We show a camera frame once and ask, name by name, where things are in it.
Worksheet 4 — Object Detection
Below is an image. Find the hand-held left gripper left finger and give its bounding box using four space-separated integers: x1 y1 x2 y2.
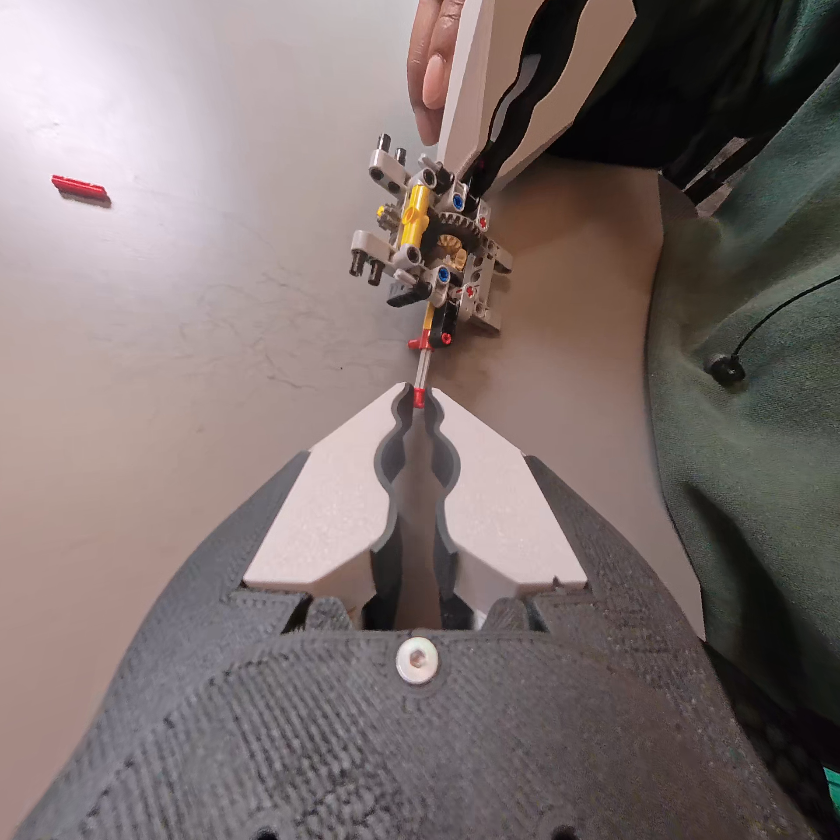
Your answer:
241 382 411 614

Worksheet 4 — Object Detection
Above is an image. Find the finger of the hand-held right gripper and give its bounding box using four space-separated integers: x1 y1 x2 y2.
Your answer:
437 0 550 179
478 0 637 196

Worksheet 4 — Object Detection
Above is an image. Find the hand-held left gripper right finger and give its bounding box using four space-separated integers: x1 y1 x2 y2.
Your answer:
423 387 588 611

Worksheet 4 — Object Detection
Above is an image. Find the grey lego gear assembly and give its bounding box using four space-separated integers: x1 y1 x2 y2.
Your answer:
348 131 515 350

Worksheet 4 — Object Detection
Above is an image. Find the person's right forearm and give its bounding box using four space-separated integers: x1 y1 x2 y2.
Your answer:
548 0 811 173

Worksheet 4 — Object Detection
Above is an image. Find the person's right hand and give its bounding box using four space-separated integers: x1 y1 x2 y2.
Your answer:
406 0 464 147

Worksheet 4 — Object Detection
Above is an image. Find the person in green sweatshirt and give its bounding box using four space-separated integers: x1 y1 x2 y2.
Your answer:
646 66 840 723

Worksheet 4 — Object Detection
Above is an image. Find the black cord with toggle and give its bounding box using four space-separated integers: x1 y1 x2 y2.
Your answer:
703 274 840 385

